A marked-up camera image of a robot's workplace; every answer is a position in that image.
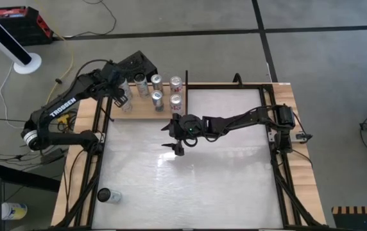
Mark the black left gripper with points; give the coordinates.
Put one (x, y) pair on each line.
(111, 77)

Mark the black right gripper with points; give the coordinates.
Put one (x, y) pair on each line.
(190, 126)

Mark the silver pineapple print Celsius can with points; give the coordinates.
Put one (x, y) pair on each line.
(126, 96)

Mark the white Peach Vibe Celsius can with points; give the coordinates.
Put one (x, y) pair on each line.
(141, 83)

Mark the silver cola can red script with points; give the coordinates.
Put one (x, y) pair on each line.
(176, 103)
(176, 84)

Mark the silver blue Red Bull can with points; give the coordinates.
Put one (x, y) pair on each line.
(157, 100)
(157, 82)

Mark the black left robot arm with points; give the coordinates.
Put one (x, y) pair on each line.
(61, 107)

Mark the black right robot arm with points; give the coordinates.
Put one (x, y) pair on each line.
(241, 120)

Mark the wooden shelf board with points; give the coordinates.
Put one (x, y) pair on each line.
(138, 109)

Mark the black perforated metal box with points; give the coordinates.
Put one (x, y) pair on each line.
(137, 64)

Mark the yellow connector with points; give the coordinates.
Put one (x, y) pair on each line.
(63, 119)

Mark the black power adapter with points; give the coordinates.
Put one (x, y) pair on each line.
(53, 156)

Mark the white stand with black pole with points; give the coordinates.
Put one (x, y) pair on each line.
(26, 64)

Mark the red black toolbox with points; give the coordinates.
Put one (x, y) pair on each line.
(20, 27)

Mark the grey USB hub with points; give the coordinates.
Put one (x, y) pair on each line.
(303, 137)

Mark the white yellow container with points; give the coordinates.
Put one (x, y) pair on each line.
(13, 211)

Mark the black box with striped edge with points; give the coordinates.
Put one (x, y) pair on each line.
(360, 221)

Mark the black metal shelf rail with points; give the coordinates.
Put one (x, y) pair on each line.
(186, 77)

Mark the silver mounting bracket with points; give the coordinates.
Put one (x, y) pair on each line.
(271, 136)

